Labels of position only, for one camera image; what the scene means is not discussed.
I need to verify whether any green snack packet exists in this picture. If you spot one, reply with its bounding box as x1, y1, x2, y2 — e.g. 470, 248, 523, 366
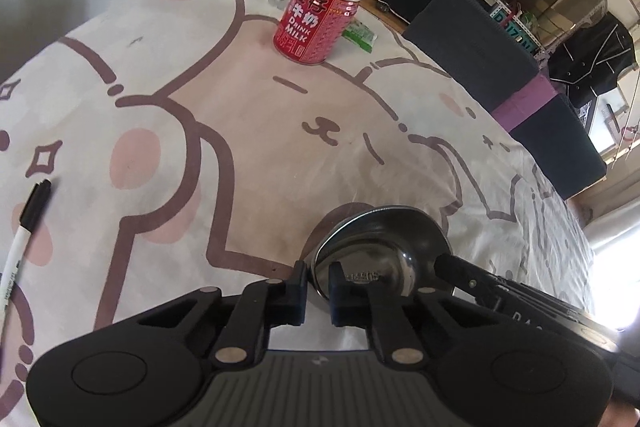
342, 17, 377, 53

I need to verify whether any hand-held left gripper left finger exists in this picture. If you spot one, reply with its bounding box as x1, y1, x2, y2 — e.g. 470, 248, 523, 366
132, 260, 309, 367

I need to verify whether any red drink can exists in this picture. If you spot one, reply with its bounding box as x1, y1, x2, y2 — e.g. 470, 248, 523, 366
272, 0, 362, 66

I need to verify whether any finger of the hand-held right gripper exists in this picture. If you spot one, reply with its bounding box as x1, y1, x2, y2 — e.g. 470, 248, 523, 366
433, 252, 507, 309

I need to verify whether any cartoon print tablecloth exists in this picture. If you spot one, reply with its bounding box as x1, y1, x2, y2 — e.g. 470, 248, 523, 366
0, 0, 596, 427

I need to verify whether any black vest with white trim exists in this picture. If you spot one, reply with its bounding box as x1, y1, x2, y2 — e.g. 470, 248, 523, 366
547, 14, 639, 108

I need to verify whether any white marker with black cap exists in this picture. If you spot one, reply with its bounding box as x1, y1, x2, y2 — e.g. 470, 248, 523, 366
0, 179, 54, 324

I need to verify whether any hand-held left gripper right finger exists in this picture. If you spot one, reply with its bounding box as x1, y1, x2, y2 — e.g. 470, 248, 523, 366
328, 262, 501, 367

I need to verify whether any dark grey chair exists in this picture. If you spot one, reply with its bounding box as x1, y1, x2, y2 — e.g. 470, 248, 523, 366
402, 0, 541, 113
509, 94, 609, 202

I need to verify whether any round steel plate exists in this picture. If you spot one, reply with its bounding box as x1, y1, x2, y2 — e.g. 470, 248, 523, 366
310, 205, 454, 304

